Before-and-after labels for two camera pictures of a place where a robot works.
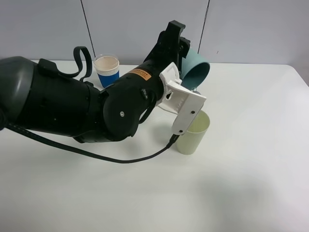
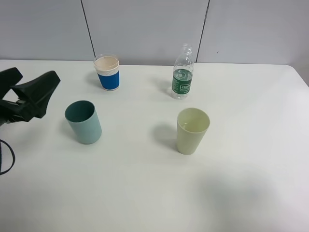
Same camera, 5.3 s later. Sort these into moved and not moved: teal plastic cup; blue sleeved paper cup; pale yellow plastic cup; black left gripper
Moved: black left gripper; teal plastic cup
Not moved: blue sleeved paper cup; pale yellow plastic cup
